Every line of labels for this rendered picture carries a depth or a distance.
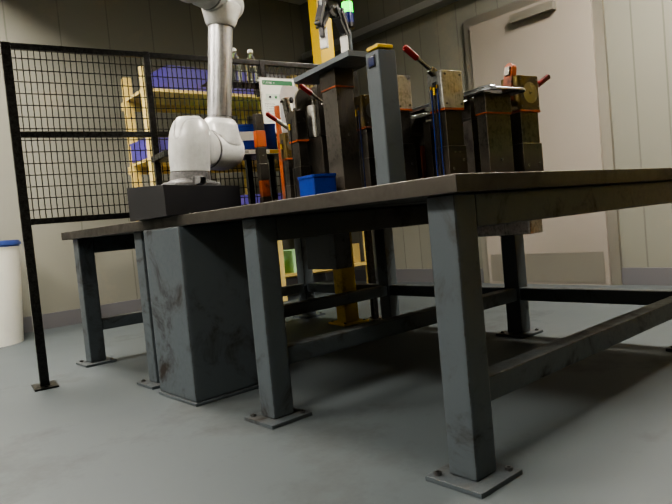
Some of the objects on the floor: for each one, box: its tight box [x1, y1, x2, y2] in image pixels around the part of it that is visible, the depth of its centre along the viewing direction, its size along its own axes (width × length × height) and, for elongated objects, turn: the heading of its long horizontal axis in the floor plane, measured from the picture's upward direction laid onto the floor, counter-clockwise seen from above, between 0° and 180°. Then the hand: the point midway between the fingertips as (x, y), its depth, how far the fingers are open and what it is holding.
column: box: [143, 221, 259, 407], centre depth 242 cm, size 31×31×66 cm
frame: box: [73, 180, 672, 499], centre depth 278 cm, size 256×161×66 cm
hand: (335, 49), depth 214 cm, fingers open, 13 cm apart
